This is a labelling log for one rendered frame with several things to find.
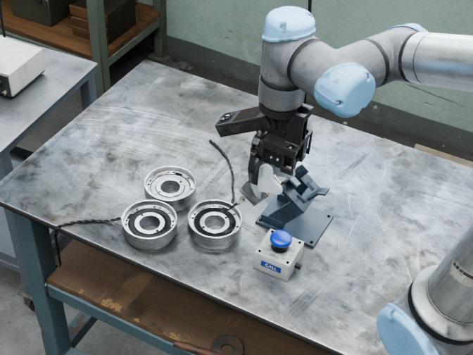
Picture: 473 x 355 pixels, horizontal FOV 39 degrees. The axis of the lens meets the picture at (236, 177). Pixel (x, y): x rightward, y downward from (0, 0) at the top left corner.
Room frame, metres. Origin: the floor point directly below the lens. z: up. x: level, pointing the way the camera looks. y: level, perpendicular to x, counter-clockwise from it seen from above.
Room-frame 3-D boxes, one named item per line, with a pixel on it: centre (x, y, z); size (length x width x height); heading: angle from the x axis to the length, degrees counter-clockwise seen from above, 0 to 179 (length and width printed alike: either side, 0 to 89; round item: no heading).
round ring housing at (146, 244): (0.90, 0.16, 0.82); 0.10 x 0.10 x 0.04
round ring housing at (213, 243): (0.91, 0.04, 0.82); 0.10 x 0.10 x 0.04
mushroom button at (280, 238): (0.84, -0.09, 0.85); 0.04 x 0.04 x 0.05
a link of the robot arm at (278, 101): (0.90, -0.06, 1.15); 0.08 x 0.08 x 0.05
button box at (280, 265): (0.84, -0.09, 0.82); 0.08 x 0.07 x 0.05; 66
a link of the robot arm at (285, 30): (0.90, -0.06, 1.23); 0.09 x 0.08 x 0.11; 39
